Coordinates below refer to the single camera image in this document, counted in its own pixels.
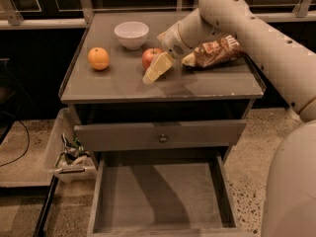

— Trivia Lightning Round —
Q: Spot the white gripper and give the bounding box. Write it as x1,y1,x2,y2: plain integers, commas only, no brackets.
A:
142,20,193,85

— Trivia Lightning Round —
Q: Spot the red apple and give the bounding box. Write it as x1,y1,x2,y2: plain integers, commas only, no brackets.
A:
142,47,162,69

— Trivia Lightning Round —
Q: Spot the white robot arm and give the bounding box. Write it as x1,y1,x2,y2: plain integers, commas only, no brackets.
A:
143,0,316,237

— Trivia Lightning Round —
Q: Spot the grey drawer cabinet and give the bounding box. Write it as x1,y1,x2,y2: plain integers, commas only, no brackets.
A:
58,11,267,163

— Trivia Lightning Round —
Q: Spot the brass drawer knob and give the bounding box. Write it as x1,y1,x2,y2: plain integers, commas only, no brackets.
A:
159,134,168,143

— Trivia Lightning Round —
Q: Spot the grey top drawer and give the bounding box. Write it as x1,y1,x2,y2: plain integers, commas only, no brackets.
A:
74,119,246,152

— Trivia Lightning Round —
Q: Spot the grey open middle drawer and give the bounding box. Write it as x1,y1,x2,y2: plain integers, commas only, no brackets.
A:
87,151,253,237

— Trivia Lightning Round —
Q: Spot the white ceramic bowl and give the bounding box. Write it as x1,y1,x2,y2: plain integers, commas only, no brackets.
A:
115,22,149,50

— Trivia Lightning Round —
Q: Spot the orange fruit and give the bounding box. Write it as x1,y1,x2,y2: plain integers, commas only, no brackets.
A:
88,47,110,71

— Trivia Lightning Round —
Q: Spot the brown chip bag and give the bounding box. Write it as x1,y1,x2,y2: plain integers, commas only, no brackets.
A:
182,35,245,69

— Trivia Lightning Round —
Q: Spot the clear plastic bin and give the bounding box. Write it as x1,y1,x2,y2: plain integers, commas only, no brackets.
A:
43,108,97,183

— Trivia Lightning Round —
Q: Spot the metal railing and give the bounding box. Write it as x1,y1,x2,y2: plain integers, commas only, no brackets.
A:
0,0,316,28

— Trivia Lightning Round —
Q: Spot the black cable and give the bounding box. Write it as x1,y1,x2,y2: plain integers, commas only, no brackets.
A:
0,111,31,169

